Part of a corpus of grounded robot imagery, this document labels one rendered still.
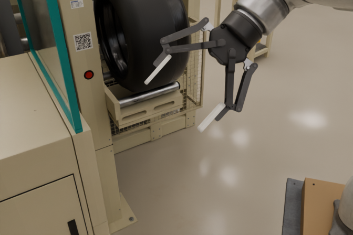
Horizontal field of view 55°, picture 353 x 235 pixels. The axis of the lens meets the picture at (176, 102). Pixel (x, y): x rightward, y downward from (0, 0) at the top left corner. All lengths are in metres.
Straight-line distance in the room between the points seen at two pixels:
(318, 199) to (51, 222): 1.01
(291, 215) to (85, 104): 1.02
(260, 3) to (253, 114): 2.54
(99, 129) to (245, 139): 1.45
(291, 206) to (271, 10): 1.07
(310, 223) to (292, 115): 1.88
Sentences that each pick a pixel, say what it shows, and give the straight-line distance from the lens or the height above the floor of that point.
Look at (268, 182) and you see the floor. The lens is 2.53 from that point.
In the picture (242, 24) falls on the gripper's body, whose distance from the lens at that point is 0.63.
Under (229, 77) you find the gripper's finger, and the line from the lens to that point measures 0.64.
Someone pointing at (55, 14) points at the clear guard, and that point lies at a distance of 0.74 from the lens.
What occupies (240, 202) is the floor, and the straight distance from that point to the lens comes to 2.37.
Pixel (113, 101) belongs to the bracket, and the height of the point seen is 0.95.
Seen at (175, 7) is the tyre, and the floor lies 1.34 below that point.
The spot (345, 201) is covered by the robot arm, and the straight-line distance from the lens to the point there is 1.34.
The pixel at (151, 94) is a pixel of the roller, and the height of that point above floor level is 0.91.
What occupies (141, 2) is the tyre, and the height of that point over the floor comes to 1.38.
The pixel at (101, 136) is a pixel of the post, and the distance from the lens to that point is 1.77.
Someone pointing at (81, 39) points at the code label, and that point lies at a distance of 1.49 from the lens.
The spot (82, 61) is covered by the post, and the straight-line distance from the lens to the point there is 1.53.
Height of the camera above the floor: 1.81
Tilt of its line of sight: 34 degrees down
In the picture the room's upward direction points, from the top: straight up
